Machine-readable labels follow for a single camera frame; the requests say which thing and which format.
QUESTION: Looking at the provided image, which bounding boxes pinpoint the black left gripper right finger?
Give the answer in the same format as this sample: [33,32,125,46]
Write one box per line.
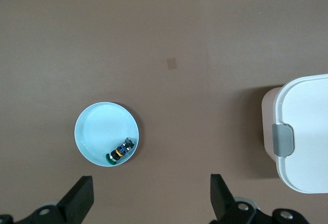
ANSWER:
[210,174,308,224]

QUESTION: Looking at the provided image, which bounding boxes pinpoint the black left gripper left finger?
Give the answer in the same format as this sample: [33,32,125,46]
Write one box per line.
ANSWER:
[0,175,94,224]

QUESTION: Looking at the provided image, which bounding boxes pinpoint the white lidded box grey clips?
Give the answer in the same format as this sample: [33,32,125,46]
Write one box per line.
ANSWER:
[261,73,328,194]

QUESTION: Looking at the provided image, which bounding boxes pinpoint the light blue round plate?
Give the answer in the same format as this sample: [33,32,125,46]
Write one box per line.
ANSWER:
[74,101,140,168]

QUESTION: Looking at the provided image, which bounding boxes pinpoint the brown tape patch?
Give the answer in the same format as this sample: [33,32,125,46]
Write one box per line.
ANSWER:
[166,57,178,71]

